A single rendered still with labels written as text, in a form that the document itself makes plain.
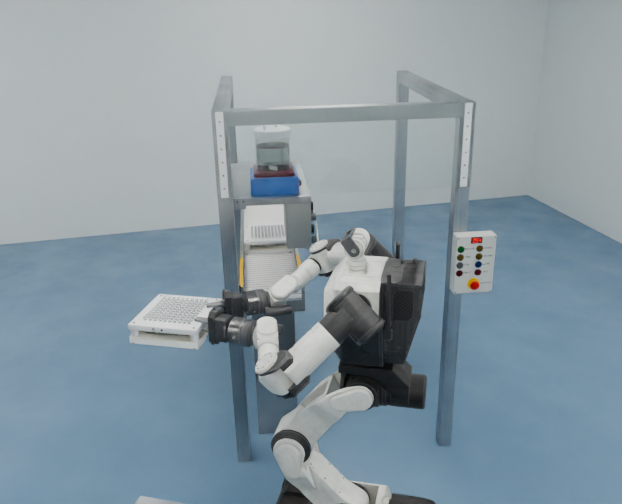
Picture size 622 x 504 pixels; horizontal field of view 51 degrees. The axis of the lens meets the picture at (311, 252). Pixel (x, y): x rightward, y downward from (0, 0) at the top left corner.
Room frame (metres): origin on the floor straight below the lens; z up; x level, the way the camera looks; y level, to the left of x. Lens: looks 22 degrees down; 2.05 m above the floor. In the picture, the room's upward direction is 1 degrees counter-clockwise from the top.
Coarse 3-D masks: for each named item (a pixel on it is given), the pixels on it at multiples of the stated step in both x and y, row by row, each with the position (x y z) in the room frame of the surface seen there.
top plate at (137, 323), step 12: (156, 300) 2.09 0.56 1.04; (216, 300) 2.08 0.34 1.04; (144, 312) 2.00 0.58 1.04; (168, 312) 1.99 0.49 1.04; (204, 312) 1.99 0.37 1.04; (132, 324) 1.91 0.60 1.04; (144, 324) 1.91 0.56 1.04; (156, 324) 1.91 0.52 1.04; (168, 324) 1.90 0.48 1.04; (180, 324) 1.90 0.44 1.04; (192, 324) 1.90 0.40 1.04; (204, 324) 1.92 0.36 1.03
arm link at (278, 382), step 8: (272, 344) 1.74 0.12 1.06; (264, 352) 1.69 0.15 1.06; (264, 376) 1.55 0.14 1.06; (272, 376) 1.54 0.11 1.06; (280, 376) 1.55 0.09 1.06; (264, 384) 1.57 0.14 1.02; (272, 384) 1.55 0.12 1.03; (280, 384) 1.55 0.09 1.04; (288, 384) 1.55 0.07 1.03; (272, 392) 1.58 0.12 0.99; (280, 392) 1.55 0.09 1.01; (288, 392) 1.55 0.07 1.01
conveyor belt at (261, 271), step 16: (256, 208) 3.79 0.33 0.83; (272, 208) 3.79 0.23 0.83; (256, 224) 3.50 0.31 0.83; (272, 224) 3.49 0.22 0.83; (256, 256) 3.01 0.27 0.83; (272, 256) 3.00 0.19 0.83; (288, 256) 3.00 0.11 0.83; (256, 272) 2.81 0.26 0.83; (272, 272) 2.80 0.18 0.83; (288, 272) 2.80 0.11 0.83; (256, 288) 2.63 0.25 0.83
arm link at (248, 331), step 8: (248, 320) 1.86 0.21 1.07; (240, 328) 1.84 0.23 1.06; (248, 328) 1.83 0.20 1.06; (256, 328) 1.83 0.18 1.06; (280, 328) 1.87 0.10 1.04; (240, 336) 1.82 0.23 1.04; (248, 336) 1.82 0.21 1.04; (256, 336) 1.82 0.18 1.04; (248, 344) 1.83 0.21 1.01; (256, 344) 1.82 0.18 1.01
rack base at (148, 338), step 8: (144, 336) 1.91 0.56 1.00; (152, 336) 1.91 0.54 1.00; (160, 336) 1.91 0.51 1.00; (168, 336) 1.91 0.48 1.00; (176, 336) 1.91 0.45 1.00; (184, 336) 1.90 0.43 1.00; (200, 336) 1.90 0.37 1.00; (152, 344) 1.89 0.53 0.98; (160, 344) 1.89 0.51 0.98; (168, 344) 1.88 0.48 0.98; (176, 344) 1.87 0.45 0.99; (184, 344) 1.87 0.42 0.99; (192, 344) 1.86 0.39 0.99; (200, 344) 1.88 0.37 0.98
